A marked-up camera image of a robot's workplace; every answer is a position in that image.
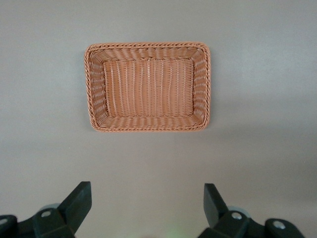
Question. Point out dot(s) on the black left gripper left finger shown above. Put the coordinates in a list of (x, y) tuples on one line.
[(74, 208)]

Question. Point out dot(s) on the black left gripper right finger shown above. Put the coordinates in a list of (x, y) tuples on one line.
[(214, 208)]

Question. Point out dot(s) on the brown wicker basket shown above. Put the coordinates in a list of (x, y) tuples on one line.
[(148, 94)]

